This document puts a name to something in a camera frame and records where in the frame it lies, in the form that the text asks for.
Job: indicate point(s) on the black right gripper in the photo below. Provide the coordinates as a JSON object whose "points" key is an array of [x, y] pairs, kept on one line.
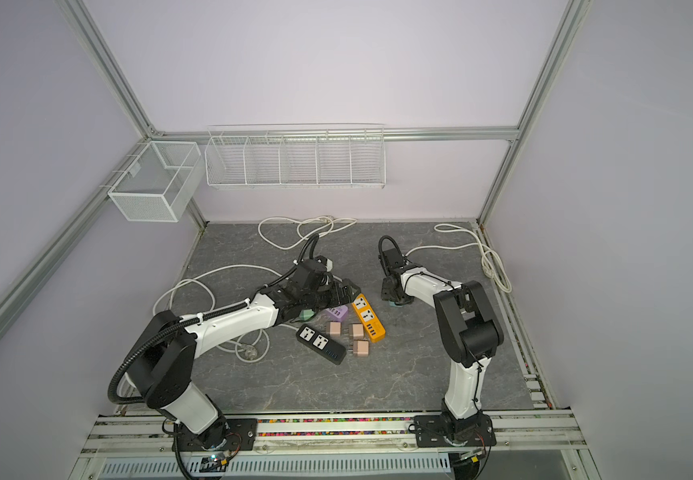
{"points": [[386, 294]]}

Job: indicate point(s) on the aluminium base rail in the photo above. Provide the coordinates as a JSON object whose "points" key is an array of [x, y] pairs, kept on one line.
{"points": [[292, 446]]}

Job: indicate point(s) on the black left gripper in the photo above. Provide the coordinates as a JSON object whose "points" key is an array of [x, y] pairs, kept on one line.
{"points": [[348, 297]]}

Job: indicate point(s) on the orange power strip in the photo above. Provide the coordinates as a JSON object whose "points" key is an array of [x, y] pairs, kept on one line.
{"points": [[368, 317]]}

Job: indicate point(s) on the white mesh box basket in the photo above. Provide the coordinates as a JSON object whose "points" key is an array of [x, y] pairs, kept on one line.
{"points": [[160, 182]]}

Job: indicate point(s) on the black power strip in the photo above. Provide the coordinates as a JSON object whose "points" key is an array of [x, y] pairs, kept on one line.
{"points": [[323, 345]]}

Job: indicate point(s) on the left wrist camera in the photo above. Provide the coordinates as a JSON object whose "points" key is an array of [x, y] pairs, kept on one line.
{"points": [[313, 273]]}

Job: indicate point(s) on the purple power strip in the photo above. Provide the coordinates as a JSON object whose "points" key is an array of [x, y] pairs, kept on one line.
{"points": [[338, 313]]}

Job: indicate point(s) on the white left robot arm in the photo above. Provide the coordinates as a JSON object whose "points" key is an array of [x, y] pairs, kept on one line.
{"points": [[158, 369]]}

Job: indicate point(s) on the white wire wall basket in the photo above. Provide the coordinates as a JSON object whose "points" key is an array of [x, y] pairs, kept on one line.
{"points": [[297, 156]]}

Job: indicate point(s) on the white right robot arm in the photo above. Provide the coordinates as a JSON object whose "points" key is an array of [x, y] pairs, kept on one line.
{"points": [[471, 335]]}

